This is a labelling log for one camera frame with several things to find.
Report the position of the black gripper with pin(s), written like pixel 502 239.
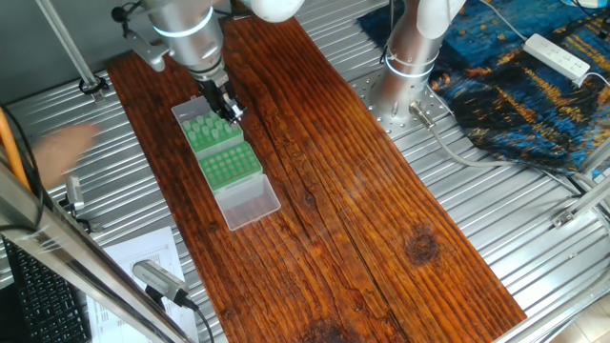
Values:
pixel 215 90

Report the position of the clear box with green rack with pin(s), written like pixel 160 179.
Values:
pixel 248 205
pixel 185 112

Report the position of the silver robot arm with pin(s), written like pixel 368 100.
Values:
pixel 190 33

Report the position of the person's hand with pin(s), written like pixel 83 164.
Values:
pixel 64 152

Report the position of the brown wooden board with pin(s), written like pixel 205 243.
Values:
pixel 333 214

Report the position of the printed white paper sheet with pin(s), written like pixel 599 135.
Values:
pixel 143 243

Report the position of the black keyboard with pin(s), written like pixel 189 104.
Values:
pixel 43 300

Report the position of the blue painted cloth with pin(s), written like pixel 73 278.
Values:
pixel 524 119

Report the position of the white power strip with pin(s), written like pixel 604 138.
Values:
pixel 555 56

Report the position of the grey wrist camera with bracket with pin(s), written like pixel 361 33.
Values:
pixel 148 50

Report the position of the aluminium post with foot bracket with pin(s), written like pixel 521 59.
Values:
pixel 67 43

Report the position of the small grey camera on clamp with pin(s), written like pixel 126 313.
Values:
pixel 74 190

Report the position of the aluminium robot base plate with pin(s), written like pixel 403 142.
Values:
pixel 443 106

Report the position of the steel frame bar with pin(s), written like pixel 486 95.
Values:
pixel 71 267

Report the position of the aluminium frame profile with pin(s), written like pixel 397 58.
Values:
pixel 591 195

